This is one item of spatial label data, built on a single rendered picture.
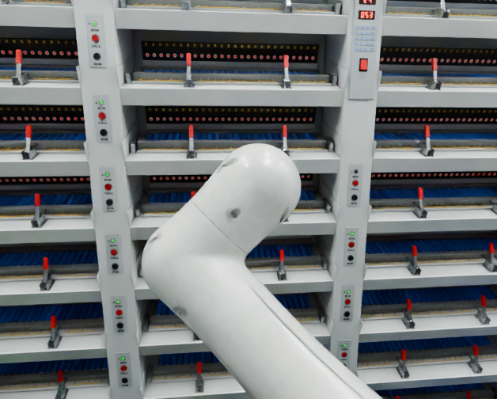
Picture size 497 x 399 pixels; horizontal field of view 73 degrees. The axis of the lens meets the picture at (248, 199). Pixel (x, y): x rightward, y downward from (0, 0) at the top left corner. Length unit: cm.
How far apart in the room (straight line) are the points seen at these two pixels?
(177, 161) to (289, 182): 60
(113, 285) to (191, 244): 72
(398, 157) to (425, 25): 36
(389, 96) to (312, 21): 30
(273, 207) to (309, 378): 18
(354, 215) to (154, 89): 67
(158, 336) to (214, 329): 81
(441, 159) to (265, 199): 84
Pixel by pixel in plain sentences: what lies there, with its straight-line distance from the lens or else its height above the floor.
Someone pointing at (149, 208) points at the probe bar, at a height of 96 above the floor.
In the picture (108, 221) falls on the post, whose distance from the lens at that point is 103.
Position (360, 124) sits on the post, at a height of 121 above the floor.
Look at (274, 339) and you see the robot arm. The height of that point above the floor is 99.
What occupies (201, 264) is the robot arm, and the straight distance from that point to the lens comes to 38.
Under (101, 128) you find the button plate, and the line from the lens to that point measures 99.
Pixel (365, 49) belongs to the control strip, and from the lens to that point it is 105.
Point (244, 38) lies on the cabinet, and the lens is 118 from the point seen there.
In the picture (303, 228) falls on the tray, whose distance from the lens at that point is 103.
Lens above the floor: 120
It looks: 12 degrees down
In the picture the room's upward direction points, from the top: straight up
